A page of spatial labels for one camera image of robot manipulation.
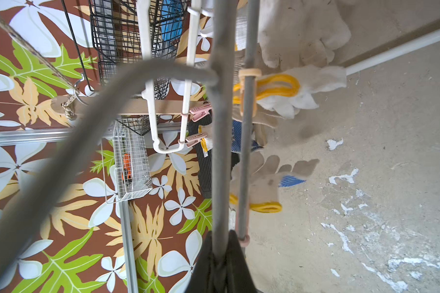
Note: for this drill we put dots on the white clip hanger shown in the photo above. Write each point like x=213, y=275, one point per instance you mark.
x=169, y=96

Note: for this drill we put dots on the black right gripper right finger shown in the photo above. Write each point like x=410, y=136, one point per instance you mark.
x=236, y=277

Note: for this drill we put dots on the wooden drying rack frame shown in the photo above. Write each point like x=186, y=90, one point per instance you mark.
x=400, y=50

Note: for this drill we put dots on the white wire basket left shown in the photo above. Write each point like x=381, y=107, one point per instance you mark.
x=128, y=138

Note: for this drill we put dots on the orange black screwdriver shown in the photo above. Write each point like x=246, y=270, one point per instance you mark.
x=127, y=169

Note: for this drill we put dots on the black wire basket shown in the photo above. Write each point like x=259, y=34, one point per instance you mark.
x=115, y=34

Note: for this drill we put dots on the blue object in basket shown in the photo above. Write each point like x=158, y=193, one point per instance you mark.
x=171, y=20

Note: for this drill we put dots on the white yellow cuff glove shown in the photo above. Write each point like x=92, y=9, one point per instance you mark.
x=299, y=33
x=304, y=81

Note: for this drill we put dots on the beige clothes peg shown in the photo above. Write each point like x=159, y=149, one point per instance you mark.
x=248, y=87

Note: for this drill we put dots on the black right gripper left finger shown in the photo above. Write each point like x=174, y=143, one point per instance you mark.
x=203, y=277

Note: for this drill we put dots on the pink clothes peg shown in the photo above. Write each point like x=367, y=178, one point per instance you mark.
x=194, y=139
x=199, y=112

